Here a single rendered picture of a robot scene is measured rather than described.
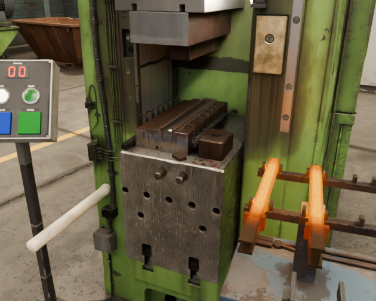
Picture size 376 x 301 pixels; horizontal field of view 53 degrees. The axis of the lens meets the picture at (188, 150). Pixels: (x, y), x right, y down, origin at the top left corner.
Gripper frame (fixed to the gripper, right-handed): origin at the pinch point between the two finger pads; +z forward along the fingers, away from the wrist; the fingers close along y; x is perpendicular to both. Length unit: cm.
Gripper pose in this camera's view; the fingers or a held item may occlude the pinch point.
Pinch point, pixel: (316, 295)
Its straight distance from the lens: 69.8
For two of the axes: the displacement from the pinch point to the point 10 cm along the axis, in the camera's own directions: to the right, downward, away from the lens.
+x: 0.1, -9.2, -3.9
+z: 2.9, -3.7, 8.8
